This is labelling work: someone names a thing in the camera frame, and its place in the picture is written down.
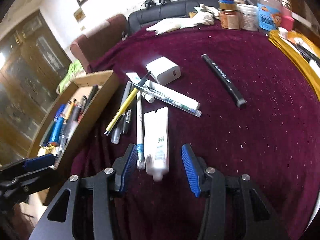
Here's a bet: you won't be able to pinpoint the black slim pen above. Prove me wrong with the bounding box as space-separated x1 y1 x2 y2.
121 108 132 134

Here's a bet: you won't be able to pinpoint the pink container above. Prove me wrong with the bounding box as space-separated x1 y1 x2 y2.
280 15 295 31

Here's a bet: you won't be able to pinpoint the white cream tube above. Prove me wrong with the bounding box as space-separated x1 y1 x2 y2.
144 107 169 181

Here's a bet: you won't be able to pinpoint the brown cardboard canister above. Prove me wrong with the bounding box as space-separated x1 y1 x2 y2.
220 10 240 30

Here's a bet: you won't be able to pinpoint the black leather sofa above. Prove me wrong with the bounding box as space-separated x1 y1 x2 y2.
127 0 219 35

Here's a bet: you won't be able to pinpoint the white paper sheet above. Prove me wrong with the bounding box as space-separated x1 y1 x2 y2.
146 18 202 35

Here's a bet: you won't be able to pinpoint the yellow tray with pens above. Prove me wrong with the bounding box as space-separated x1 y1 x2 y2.
268 30 319 99

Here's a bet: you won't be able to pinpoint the stacked tape rolls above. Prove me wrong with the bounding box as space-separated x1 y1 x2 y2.
218 0 237 11

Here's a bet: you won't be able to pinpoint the clear blue ballpoint pen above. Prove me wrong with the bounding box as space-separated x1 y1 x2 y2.
130 81 202 118

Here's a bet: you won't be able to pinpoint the black marker pen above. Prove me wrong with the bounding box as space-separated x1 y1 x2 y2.
201 54 247 109

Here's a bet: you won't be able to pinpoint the white gloves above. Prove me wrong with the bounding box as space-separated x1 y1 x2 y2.
190 4 220 25

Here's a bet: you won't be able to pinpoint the white toothbrush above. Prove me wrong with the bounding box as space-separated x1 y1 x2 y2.
136 92 145 170

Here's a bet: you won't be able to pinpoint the white marker pen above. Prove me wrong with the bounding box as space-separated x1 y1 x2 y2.
141 91 155 103

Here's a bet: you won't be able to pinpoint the brown armchair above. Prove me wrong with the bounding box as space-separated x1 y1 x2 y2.
69 14 127 73

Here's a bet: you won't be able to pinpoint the green patterned blanket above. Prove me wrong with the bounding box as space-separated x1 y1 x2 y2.
56 60 86 95

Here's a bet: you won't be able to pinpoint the yellow black mechanical pencil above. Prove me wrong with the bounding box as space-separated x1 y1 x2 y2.
62 99 76 120

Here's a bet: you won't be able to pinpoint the yellow black pen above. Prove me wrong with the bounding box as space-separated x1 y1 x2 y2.
104 72 151 136

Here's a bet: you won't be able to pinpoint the blue marker pen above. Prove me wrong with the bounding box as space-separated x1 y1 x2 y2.
54 104 65 122

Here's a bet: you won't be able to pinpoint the clear gel pen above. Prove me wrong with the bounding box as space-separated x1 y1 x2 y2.
111 81 132 144

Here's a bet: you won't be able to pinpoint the black red pen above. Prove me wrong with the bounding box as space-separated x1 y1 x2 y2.
71 105 82 123

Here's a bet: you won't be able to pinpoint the wooden glass cabinet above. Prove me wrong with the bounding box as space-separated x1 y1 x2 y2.
1 10 71 165

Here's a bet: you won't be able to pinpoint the white plastic tub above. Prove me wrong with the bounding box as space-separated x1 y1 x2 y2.
237 4 258 31

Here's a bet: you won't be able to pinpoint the maroon tablecloth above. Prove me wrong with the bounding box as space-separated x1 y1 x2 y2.
69 19 320 240

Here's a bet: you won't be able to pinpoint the blue labelled plastic jar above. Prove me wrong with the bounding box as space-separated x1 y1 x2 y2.
257 0 281 31

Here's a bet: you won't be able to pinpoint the cardboard tray box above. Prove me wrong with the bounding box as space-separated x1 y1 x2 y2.
26 69 121 207

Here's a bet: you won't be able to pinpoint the white power adapter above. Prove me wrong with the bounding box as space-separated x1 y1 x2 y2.
146 56 181 86

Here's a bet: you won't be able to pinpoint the white tube long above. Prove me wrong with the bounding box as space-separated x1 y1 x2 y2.
125 72 201 111

